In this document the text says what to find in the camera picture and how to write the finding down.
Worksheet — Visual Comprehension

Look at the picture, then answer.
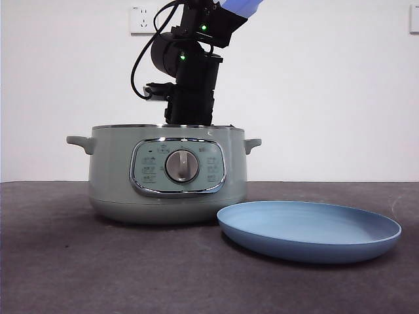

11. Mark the pale green electric steamer pot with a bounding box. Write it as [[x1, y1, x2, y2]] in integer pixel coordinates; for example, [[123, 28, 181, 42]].
[[66, 124, 263, 226]]

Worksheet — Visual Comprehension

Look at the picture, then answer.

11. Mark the blue round plate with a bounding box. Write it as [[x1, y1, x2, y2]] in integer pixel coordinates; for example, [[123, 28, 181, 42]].
[[216, 200, 403, 264]]

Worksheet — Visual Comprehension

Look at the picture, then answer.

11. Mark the pale grey right wrist camera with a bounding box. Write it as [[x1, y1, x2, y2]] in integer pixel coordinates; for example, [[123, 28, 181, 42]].
[[143, 83, 174, 103]]

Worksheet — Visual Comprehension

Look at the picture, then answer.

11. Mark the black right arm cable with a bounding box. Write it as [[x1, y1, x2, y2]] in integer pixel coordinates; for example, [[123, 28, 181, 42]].
[[130, 0, 184, 99]]

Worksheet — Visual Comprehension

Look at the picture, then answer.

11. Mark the white wall socket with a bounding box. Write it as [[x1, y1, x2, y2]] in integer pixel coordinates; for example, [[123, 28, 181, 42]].
[[130, 5, 158, 35]]

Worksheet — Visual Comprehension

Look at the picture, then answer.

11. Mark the white wall plate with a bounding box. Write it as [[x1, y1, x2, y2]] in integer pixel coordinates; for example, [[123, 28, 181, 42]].
[[409, 5, 419, 34]]

